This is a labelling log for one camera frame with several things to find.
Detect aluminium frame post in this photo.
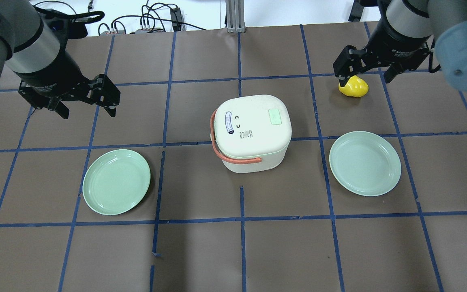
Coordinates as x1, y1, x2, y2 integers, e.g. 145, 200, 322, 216
225, 0, 246, 33

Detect green plate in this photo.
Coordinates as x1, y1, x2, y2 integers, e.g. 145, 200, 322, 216
82, 148, 151, 216
329, 131, 402, 197

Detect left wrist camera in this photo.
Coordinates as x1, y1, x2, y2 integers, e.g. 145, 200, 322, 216
35, 7, 105, 41

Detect white rice cooker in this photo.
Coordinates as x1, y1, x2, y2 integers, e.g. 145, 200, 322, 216
210, 94, 292, 174

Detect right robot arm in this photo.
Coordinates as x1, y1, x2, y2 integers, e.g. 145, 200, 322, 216
332, 0, 467, 92

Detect green plate on right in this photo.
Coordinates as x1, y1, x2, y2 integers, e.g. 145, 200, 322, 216
329, 131, 402, 197

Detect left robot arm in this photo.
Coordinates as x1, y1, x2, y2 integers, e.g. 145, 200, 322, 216
0, 0, 120, 119

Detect yellow lemon toy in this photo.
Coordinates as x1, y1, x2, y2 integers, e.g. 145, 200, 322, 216
338, 75, 369, 98

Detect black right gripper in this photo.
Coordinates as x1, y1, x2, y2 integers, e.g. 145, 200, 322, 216
332, 43, 431, 86

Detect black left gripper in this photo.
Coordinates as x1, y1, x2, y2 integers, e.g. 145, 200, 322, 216
18, 73, 121, 120

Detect green plate on left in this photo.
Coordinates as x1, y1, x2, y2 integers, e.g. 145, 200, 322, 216
82, 148, 151, 216

